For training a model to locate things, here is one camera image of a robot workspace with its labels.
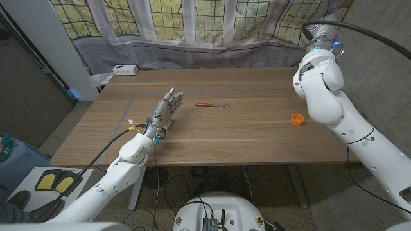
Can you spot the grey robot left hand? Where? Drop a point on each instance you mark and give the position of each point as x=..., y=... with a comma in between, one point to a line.
x=165, y=112

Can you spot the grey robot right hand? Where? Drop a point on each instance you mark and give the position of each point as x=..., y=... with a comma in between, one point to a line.
x=321, y=35

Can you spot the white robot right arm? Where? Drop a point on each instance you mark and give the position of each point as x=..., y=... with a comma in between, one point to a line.
x=324, y=96

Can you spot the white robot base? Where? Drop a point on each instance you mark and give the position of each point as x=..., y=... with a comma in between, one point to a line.
x=221, y=205

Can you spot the grey tape outline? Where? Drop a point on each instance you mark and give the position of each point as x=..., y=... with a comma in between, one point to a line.
x=208, y=91

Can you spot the white power box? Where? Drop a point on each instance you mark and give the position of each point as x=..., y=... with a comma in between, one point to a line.
x=125, y=70

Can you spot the black round floor fan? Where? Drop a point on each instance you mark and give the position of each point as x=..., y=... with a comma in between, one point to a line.
x=160, y=177

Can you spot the printed window backdrop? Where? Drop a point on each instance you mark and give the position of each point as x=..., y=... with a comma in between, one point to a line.
x=208, y=54

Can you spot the white table leg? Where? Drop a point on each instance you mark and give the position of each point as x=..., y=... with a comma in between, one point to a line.
x=138, y=189

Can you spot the small orange cup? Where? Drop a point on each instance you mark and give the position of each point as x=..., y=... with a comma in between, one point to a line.
x=297, y=120

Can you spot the black antenna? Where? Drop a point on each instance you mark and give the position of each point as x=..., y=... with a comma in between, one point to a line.
x=223, y=218

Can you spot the grey electronics box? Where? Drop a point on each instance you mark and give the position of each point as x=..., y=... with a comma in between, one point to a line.
x=209, y=224

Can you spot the black yellow foot pedal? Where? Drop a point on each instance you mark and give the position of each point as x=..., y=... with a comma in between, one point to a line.
x=46, y=181
x=64, y=185

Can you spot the white floor board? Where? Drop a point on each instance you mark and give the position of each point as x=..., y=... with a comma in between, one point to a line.
x=30, y=173

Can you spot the blue grey cushion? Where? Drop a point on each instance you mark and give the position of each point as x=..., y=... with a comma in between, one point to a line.
x=22, y=160

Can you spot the dark shoe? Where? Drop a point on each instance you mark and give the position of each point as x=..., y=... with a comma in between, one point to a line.
x=19, y=199
x=48, y=210

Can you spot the white robot chest edge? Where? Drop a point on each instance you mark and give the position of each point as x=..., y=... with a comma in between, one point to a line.
x=64, y=227

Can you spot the grey table leg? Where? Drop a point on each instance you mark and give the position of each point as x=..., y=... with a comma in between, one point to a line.
x=298, y=189

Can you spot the teal fabric item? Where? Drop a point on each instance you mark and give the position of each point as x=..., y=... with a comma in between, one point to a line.
x=4, y=146

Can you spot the person's dark trouser leg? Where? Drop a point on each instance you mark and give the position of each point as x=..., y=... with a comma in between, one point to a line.
x=11, y=213

